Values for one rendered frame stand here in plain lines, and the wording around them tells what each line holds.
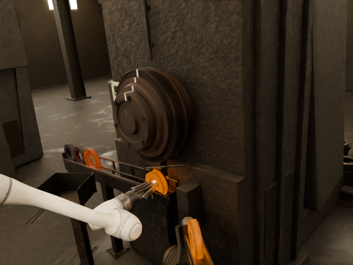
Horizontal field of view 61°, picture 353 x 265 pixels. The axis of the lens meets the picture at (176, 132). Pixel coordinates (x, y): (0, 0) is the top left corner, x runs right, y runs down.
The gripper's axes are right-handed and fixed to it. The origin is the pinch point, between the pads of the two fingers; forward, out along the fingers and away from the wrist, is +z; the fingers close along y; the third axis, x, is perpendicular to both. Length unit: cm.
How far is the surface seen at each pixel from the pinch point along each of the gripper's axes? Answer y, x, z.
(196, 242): 48, 1, -22
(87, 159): -79, -7, -1
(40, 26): -1000, 105, 352
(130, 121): 2.0, 38.6, -9.6
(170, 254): 25.8, -20.5, -19.0
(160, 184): 4.9, 1.1, -2.0
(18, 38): -265, 81, 37
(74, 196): -50, -12, -28
